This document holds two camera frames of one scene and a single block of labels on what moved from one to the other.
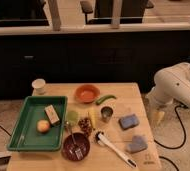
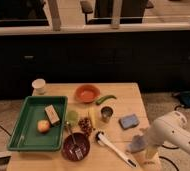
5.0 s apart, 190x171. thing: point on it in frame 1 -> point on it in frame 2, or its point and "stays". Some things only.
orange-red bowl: [87, 93] stays
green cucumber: [105, 97] stays
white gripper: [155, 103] -> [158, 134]
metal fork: [78, 150] stays
